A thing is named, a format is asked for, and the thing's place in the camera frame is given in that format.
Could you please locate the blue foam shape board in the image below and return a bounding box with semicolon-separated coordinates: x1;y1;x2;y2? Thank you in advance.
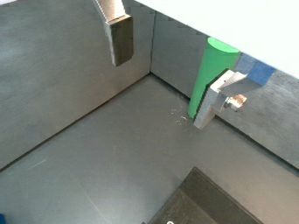
0;214;5;224

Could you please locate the green oval peg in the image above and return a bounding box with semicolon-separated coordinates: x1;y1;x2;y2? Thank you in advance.
188;38;240;118

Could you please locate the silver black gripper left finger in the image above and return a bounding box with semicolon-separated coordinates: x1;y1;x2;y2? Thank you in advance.
92;0;133;67

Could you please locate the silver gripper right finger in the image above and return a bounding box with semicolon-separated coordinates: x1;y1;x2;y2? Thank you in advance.
193;53;276;130

